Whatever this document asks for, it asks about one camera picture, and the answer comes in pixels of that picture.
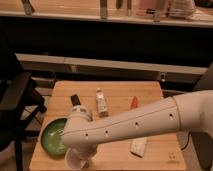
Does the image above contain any white ceramic cup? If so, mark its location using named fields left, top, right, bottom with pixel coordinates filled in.
left=64, top=148, right=87, bottom=171

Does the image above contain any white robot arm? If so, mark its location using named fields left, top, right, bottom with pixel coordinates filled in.
left=61, top=90, right=213, bottom=170

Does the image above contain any red and white packet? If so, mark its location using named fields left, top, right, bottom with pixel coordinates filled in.
left=130, top=96, right=138, bottom=109

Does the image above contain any green ceramic bowl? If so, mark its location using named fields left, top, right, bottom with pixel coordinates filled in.
left=41, top=118, right=67, bottom=157

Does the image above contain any white squeeze tube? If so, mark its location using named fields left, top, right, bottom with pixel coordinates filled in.
left=96, top=88, right=108, bottom=117

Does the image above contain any black chair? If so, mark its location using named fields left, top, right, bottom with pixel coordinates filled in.
left=0, top=54, right=47, bottom=171

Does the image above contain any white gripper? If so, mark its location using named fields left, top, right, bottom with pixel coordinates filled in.
left=72, top=145, right=97, bottom=161

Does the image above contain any black rectangular bar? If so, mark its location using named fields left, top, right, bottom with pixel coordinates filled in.
left=70, top=94, right=81, bottom=106

